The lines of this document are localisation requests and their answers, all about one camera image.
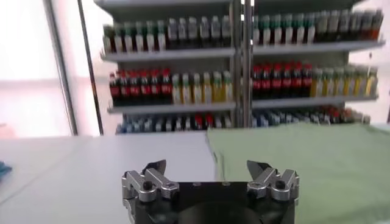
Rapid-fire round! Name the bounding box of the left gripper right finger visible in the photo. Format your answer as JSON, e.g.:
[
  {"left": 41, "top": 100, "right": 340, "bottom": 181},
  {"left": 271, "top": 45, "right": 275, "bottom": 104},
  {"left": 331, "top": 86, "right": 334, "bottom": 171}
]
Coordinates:
[{"left": 246, "top": 160, "right": 300, "bottom": 202}]

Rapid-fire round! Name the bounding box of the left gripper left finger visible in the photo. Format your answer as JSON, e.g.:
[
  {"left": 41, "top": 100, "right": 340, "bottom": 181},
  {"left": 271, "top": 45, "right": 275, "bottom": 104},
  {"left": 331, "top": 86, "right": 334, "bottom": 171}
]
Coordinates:
[{"left": 121, "top": 159, "right": 180, "bottom": 203}]

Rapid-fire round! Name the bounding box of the light green shirt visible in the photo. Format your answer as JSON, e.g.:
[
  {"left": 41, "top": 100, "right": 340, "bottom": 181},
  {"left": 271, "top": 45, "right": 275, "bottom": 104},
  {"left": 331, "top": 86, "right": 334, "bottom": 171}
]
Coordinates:
[{"left": 206, "top": 123, "right": 390, "bottom": 224}]

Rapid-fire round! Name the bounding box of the black slanted pole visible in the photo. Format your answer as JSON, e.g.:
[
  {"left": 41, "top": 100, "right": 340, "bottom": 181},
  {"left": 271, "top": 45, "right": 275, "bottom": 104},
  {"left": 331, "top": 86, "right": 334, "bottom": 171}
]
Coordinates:
[{"left": 77, "top": 0, "right": 104, "bottom": 136}]

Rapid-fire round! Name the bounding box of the gray metal drinks shelf rack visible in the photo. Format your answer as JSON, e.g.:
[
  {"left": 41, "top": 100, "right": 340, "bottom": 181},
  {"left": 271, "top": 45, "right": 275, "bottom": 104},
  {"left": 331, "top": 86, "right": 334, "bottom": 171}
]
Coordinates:
[
  {"left": 93, "top": 0, "right": 243, "bottom": 135},
  {"left": 243, "top": 0, "right": 386, "bottom": 127}
]

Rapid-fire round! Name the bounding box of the dark bottle green cap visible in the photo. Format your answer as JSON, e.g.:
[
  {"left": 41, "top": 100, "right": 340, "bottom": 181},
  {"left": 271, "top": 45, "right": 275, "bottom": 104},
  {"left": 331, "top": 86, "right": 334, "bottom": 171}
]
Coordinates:
[
  {"left": 155, "top": 19, "right": 167, "bottom": 51},
  {"left": 292, "top": 13, "right": 304, "bottom": 44},
  {"left": 144, "top": 20, "right": 156, "bottom": 52},
  {"left": 102, "top": 24, "right": 113, "bottom": 54},
  {"left": 134, "top": 21, "right": 145, "bottom": 52},
  {"left": 271, "top": 14, "right": 282, "bottom": 45},
  {"left": 260, "top": 15, "right": 271, "bottom": 46},
  {"left": 282, "top": 13, "right": 293, "bottom": 44},
  {"left": 113, "top": 23, "right": 124, "bottom": 53},
  {"left": 303, "top": 12, "right": 316, "bottom": 44},
  {"left": 252, "top": 15, "right": 261, "bottom": 46},
  {"left": 123, "top": 21, "right": 134, "bottom": 52}
]

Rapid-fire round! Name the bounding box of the crumpled light blue cloth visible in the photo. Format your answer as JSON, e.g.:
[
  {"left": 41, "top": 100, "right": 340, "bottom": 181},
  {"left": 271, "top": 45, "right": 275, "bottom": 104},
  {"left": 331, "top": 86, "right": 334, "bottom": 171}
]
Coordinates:
[{"left": 0, "top": 161, "right": 13, "bottom": 181}]

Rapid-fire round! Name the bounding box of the dark bottle white cap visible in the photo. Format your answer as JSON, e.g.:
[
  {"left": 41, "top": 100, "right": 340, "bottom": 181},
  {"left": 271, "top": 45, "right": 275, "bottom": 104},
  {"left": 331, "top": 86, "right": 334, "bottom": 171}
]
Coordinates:
[
  {"left": 221, "top": 15, "right": 232, "bottom": 47},
  {"left": 339, "top": 9, "right": 350, "bottom": 42},
  {"left": 350, "top": 9, "right": 361, "bottom": 41},
  {"left": 167, "top": 18, "right": 179, "bottom": 49},
  {"left": 210, "top": 15, "right": 221, "bottom": 48},
  {"left": 177, "top": 17, "right": 188, "bottom": 49},
  {"left": 371, "top": 9, "right": 384, "bottom": 40},
  {"left": 188, "top": 16, "right": 199, "bottom": 49},
  {"left": 199, "top": 16, "right": 210, "bottom": 48},
  {"left": 361, "top": 9, "right": 372, "bottom": 41}
]

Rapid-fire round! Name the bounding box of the dark bottle beige label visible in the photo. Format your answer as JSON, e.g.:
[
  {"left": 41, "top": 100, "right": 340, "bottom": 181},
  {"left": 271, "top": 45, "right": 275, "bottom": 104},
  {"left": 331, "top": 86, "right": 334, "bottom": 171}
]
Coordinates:
[
  {"left": 315, "top": 11, "right": 328, "bottom": 43},
  {"left": 327, "top": 10, "right": 339, "bottom": 43}
]

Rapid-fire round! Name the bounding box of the gray slanted frame bar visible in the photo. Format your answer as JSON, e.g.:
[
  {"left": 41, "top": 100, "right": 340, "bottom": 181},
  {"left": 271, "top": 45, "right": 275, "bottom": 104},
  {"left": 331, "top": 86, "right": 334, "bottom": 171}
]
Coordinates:
[{"left": 41, "top": 0, "right": 79, "bottom": 137}]

